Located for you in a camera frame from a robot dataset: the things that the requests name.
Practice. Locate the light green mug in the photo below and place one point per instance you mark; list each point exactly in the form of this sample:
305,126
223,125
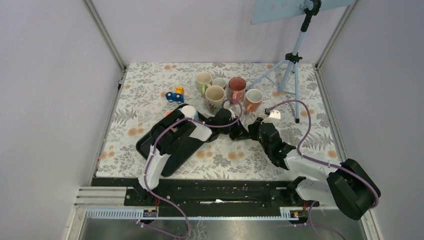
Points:
203,81

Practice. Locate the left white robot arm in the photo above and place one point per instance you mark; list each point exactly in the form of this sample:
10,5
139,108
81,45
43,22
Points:
210,128

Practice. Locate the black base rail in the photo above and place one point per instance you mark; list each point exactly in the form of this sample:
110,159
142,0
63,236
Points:
216,198

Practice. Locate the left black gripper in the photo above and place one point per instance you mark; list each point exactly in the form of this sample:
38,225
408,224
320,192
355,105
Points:
240,132

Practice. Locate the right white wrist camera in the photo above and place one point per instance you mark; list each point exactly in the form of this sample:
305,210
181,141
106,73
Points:
273,117

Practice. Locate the blue yellow toy truck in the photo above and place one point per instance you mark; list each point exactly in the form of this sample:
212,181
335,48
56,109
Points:
176,96

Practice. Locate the grey mug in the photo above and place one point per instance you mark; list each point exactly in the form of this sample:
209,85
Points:
219,81

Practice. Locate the light blue mug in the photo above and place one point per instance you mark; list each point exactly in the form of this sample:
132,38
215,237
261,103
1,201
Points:
189,111

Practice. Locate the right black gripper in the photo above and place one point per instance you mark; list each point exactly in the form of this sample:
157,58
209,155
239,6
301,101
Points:
253,128

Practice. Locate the cream floral mug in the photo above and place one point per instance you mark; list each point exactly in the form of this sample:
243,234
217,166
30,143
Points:
215,96

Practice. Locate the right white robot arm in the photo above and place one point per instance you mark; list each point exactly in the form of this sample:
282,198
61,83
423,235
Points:
345,185

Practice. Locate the floral tablecloth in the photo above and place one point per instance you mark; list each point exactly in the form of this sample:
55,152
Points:
142,103

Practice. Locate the black plastic tray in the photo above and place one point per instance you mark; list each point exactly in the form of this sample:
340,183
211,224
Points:
176,142

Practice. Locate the salmon textured square mug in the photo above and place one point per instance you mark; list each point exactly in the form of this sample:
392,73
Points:
254,98

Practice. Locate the plain pink mug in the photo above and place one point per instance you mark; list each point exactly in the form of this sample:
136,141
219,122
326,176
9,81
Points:
168,113

